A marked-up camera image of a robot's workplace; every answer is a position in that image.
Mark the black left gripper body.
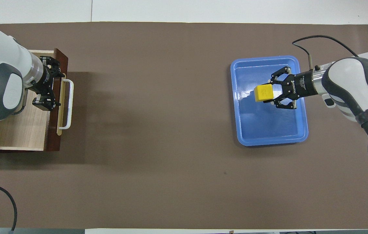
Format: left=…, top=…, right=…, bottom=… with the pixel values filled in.
left=27, top=63, right=53, bottom=95

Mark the blue plastic tray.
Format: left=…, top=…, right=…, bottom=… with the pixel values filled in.
left=230, top=55, right=309, bottom=147

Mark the yellow cube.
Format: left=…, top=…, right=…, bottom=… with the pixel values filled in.
left=254, top=84, right=274, bottom=103

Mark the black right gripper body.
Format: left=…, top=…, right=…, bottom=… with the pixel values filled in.
left=285, top=71, right=316, bottom=98

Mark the wooden drawer with white handle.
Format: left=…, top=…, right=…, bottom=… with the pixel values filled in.
left=0, top=48, right=74, bottom=154

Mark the brown table mat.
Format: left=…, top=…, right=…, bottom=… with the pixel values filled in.
left=0, top=21, right=368, bottom=229

